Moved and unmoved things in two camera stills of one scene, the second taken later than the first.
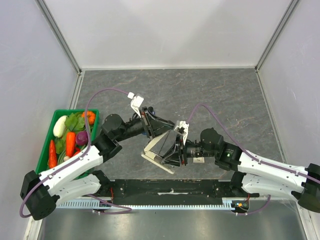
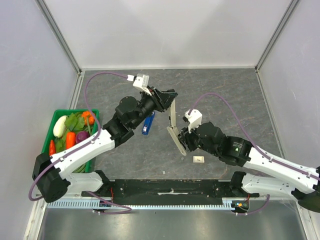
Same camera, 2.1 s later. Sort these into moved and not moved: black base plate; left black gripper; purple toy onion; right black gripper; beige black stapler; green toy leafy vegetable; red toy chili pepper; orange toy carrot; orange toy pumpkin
Moved: left black gripper; beige black stapler; right black gripper
Not moved: red toy chili pepper; orange toy pumpkin; black base plate; orange toy carrot; green toy leafy vegetable; purple toy onion
